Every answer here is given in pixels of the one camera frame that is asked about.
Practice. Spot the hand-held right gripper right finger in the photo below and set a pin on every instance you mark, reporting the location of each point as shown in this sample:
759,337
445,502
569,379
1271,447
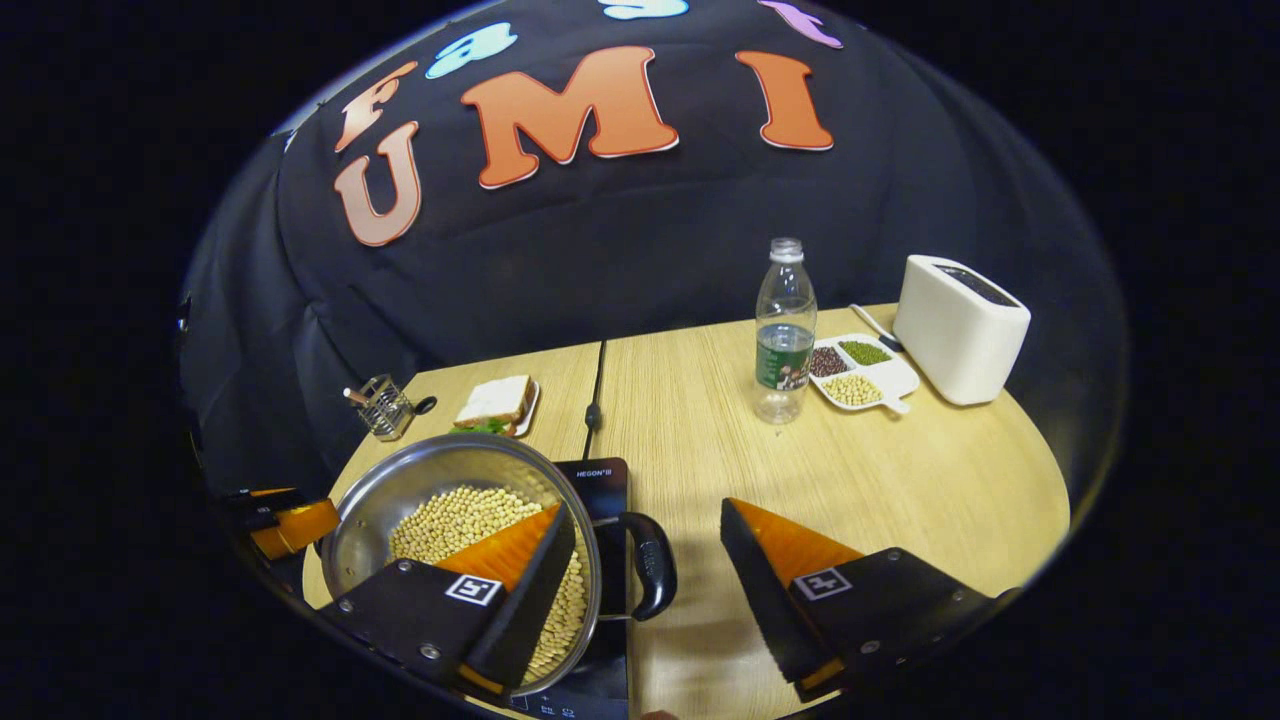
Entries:
770,600

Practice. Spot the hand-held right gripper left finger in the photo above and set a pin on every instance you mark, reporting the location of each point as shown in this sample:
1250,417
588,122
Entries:
520,610

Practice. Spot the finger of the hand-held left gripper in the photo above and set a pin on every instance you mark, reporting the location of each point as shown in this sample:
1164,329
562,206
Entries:
295,528
255,508

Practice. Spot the pile of soybeans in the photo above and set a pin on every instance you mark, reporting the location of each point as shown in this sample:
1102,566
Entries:
450,520

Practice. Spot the stainless steel pot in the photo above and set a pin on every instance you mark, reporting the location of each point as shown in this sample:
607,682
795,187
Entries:
420,480

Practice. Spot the black induction cooktop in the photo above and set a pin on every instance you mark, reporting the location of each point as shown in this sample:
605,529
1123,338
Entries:
605,485

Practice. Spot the small wooden stick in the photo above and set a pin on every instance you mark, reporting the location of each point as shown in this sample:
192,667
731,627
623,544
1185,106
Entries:
357,396

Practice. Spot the small white plate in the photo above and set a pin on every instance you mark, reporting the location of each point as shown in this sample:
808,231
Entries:
536,405

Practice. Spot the small heap of soybeans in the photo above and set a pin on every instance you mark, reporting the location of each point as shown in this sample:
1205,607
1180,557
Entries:
852,390

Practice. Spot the heap of dark red beans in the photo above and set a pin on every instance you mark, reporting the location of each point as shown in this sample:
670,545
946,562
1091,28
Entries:
828,361

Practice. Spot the clear plastic water bottle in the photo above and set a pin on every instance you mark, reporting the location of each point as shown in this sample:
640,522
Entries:
785,350

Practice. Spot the white divided dish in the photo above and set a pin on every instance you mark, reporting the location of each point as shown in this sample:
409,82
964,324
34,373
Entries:
897,378

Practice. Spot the heap of green mung beans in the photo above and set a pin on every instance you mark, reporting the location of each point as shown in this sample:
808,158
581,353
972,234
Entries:
865,352

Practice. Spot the white toaster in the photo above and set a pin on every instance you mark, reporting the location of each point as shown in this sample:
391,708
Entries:
950,340

